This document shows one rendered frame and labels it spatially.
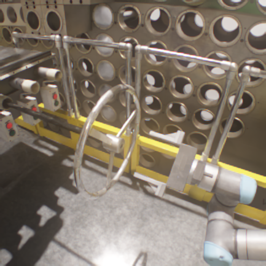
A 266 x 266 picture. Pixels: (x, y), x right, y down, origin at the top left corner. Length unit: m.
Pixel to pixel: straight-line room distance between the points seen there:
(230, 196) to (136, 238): 0.92
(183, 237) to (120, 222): 0.43
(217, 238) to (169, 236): 0.87
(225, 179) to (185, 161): 0.12
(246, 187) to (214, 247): 0.17
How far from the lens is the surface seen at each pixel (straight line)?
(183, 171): 0.58
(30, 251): 1.50
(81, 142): 0.50
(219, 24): 2.43
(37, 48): 3.02
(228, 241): 0.58
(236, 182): 0.58
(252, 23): 1.81
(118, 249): 1.38
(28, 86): 1.11
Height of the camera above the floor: 1.30
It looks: 38 degrees down
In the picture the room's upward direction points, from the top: 1 degrees clockwise
